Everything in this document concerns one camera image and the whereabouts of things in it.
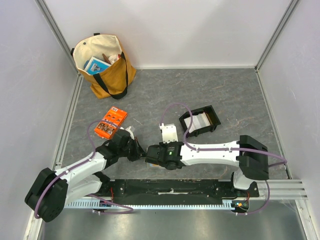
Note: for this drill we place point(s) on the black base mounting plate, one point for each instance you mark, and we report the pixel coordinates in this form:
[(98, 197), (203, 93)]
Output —
[(223, 189)]

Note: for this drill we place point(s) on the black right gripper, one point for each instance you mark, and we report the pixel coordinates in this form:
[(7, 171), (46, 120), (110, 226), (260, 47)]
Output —
[(152, 154)]

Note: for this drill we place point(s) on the brown item in bag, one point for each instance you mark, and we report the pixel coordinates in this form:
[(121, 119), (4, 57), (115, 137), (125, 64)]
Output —
[(110, 59)]

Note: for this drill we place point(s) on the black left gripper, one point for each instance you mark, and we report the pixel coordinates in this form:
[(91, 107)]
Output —
[(139, 152)]

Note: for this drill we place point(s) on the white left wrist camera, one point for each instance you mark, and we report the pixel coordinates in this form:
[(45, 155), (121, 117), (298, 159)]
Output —
[(131, 130)]

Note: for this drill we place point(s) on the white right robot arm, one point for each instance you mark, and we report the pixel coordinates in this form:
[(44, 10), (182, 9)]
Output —
[(247, 155)]

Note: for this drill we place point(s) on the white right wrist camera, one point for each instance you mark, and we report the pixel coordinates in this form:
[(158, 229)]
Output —
[(168, 132)]

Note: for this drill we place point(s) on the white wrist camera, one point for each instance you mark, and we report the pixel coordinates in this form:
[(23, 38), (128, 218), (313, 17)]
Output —
[(131, 130), (168, 132)]

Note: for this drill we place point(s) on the black card tray box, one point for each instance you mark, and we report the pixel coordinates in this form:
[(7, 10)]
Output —
[(212, 116)]

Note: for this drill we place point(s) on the grey card holder wallet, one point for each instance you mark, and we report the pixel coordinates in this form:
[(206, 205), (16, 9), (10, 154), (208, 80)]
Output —
[(154, 166)]

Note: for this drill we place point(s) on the blue book in bag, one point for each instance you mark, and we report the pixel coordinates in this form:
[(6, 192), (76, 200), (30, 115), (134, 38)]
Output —
[(95, 66)]

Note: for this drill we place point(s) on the mustard canvas tote bag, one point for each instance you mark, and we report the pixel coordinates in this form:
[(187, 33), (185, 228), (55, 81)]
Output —
[(115, 79)]

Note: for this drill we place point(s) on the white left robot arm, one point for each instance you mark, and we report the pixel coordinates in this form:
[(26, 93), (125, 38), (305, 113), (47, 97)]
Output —
[(52, 190)]

